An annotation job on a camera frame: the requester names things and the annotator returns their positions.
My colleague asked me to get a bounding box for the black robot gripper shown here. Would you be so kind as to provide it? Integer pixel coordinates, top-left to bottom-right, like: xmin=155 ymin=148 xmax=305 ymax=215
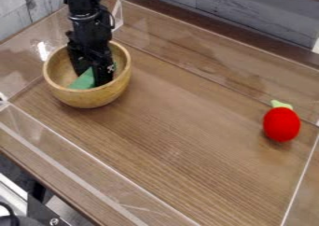
xmin=66 ymin=11 xmax=115 ymax=87

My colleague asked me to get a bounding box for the green rectangular block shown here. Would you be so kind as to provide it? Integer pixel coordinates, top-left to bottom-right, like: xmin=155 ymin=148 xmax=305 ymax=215
xmin=67 ymin=68 xmax=97 ymax=90

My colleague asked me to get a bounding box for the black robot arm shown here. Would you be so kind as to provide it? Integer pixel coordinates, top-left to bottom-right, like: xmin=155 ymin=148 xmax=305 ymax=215
xmin=65 ymin=0 xmax=115 ymax=87

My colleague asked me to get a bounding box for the wooden bowl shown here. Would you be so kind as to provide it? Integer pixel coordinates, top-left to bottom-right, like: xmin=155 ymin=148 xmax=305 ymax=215
xmin=43 ymin=41 xmax=133 ymax=108

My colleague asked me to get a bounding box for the clear acrylic corner bracket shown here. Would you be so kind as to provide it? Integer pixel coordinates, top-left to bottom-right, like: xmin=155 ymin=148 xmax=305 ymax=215
xmin=113 ymin=0 xmax=123 ymax=32

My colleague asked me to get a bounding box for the clear acrylic tray wall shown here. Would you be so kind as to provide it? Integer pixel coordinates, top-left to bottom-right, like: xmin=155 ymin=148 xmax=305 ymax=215
xmin=0 ymin=0 xmax=319 ymax=226

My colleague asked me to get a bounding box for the black metal bracket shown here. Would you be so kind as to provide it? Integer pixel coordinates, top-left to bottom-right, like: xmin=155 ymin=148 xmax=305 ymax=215
xmin=27 ymin=194 xmax=71 ymax=226

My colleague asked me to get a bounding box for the black cable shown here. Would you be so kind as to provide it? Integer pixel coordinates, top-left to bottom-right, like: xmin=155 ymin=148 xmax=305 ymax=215
xmin=0 ymin=201 xmax=21 ymax=226

